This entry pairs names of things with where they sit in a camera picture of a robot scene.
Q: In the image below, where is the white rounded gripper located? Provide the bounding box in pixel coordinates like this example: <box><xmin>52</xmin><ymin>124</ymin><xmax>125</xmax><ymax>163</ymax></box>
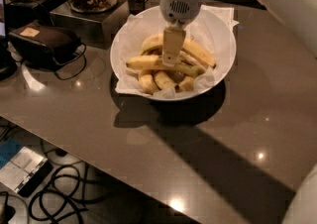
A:
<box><xmin>159</xmin><ymin>0</ymin><xmax>203</xmax><ymax>66</ymax></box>

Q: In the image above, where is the white round bowl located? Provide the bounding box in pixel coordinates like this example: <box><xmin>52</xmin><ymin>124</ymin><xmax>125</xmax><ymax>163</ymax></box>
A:
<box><xmin>110</xmin><ymin>6</ymin><xmax>237</xmax><ymax>101</ymax></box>

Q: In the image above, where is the middle lower yellow banana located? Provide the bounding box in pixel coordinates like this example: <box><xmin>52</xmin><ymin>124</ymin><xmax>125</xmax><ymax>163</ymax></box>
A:
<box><xmin>154</xmin><ymin>70</ymin><xmax>176</xmax><ymax>89</ymax></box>

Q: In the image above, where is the right lower yellow banana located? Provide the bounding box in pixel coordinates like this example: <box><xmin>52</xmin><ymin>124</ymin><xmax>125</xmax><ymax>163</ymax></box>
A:
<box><xmin>177</xmin><ymin>76</ymin><xmax>195</xmax><ymax>92</ymax></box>

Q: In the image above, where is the left lower yellow banana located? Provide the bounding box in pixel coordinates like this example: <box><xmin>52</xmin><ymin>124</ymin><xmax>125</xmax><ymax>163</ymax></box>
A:
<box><xmin>138</xmin><ymin>69</ymin><xmax>159</xmax><ymax>94</ymax></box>

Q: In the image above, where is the white paper napkin liner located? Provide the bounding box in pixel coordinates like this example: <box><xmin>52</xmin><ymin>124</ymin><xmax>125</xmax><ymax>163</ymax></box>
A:
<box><xmin>110</xmin><ymin>6</ymin><xmax>236</xmax><ymax>101</ymax></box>

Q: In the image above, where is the black headset cable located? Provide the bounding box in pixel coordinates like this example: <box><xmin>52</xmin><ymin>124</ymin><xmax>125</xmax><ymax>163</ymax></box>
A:
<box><xmin>53</xmin><ymin>43</ymin><xmax>88</xmax><ymax>81</ymax></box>

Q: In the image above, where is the black cable on floor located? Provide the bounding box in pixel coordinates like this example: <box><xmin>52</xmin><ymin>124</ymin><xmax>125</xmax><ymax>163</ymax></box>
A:
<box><xmin>27</xmin><ymin>163</ymin><xmax>127</xmax><ymax>224</ymax></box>

